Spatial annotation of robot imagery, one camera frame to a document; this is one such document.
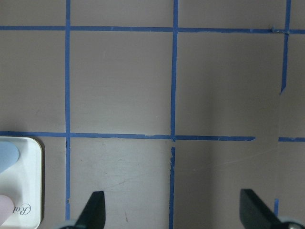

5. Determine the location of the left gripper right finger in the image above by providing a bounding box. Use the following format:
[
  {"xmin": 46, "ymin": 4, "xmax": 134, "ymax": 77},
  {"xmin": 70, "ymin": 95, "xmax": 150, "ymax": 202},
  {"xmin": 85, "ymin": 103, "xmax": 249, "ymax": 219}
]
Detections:
[{"xmin": 239, "ymin": 189, "xmax": 282, "ymax": 229}]

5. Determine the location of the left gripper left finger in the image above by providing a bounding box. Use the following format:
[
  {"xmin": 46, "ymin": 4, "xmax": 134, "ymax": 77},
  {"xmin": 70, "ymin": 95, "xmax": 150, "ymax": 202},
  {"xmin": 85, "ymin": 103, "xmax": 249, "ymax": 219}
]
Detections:
[{"xmin": 75, "ymin": 191, "xmax": 106, "ymax": 229}]

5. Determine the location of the pink plastic cup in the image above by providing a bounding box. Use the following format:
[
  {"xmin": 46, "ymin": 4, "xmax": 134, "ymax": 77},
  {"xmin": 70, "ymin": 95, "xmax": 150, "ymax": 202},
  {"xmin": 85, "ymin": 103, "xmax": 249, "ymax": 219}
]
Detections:
[{"xmin": 0, "ymin": 195, "xmax": 14, "ymax": 225}]

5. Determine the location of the blue cup tray rear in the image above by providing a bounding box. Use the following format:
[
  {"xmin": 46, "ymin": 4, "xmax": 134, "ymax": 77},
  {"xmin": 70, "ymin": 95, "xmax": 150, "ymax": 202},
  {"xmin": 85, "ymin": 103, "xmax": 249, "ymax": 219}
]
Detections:
[{"xmin": 0, "ymin": 142, "xmax": 19, "ymax": 173}]

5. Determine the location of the cream serving tray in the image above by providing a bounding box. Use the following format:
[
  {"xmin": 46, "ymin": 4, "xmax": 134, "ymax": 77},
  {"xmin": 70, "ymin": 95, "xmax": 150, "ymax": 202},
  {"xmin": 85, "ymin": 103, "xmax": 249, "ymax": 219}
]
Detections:
[{"xmin": 0, "ymin": 136, "xmax": 43, "ymax": 229}]

